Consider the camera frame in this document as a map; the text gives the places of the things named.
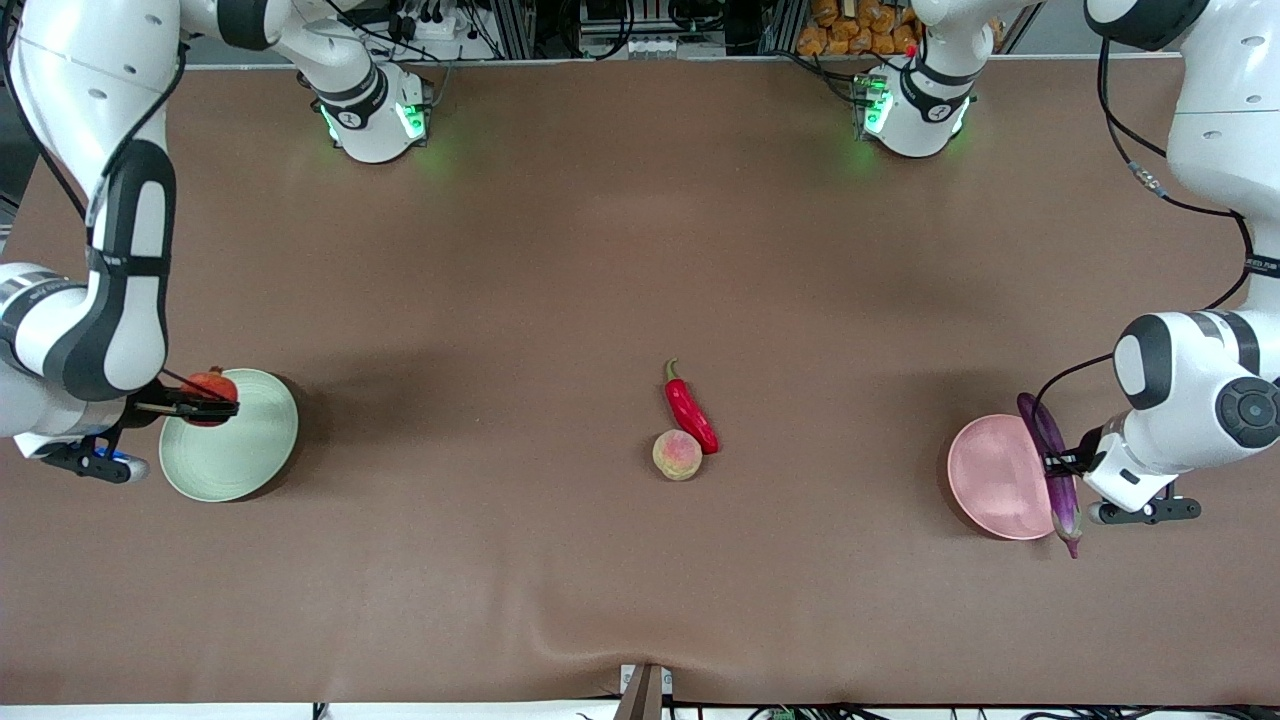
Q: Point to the pink round plate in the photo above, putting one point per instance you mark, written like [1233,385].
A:
[995,480]

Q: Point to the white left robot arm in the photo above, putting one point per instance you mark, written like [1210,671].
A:
[1230,100]

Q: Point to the red chili pepper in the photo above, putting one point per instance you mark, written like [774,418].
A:
[690,410]

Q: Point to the orange toy food pile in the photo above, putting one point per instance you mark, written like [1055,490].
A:
[840,35]

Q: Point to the aluminium frame post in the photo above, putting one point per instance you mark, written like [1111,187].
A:
[512,30]
[780,25]

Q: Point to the white power strip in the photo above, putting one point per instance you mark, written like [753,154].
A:
[432,25]

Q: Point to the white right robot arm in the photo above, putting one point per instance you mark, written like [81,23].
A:
[110,250]

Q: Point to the grey metal bracket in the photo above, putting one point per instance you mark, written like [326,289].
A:
[642,695]

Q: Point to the red pomegranate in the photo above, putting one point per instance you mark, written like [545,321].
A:
[212,385]

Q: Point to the brown table cloth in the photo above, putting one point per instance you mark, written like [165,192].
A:
[640,250]

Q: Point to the pale green round plate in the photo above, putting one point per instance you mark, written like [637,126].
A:
[235,460]

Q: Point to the yellow pink peach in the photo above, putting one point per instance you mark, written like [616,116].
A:
[677,457]

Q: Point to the purple eggplant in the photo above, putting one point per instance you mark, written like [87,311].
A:
[1045,425]

